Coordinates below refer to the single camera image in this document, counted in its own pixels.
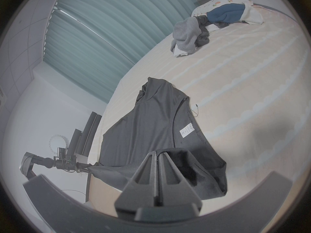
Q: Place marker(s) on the white trash bin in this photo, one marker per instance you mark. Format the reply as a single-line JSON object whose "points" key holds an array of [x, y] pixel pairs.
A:
{"points": [[54, 138]]}

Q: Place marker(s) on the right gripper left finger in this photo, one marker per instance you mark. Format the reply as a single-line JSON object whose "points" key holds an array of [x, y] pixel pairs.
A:
{"points": [[138, 190]]}

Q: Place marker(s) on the grey garment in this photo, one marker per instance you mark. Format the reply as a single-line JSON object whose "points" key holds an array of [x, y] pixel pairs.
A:
{"points": [[184, 33]]}

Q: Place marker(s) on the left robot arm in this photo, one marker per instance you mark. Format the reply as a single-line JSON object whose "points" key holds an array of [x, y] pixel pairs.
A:
{"points": [[43, 161]]}

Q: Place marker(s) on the blue and white garment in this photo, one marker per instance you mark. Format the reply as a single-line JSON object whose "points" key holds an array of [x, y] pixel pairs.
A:
{"points": [[226, 12]]}

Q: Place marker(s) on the white printed pillow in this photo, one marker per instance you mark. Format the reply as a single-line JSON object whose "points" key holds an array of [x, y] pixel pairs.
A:
{"points": [[204, 8]]}

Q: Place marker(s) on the black T-shirt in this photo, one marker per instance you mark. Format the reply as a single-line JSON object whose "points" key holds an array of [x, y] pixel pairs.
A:
{"points": [[145, 130]]}

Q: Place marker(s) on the bed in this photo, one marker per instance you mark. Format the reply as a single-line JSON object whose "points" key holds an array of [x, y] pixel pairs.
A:
{"points": [[243, 81]]}

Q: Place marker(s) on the blue-green curtain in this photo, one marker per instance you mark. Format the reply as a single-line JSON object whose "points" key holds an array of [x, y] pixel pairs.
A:
{"points": [[80, 64], [121, 13]]}

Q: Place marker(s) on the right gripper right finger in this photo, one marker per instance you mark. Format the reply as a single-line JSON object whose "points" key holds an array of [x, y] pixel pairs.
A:
{"points": [[175, 190]]}

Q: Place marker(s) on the black chest of drawers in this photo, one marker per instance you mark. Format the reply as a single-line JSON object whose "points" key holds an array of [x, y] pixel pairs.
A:
{"points": [[91, 130]]}

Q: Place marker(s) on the black glossy garment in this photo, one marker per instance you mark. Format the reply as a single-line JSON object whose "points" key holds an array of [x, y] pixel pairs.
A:
{"points": [[203, 39]]}

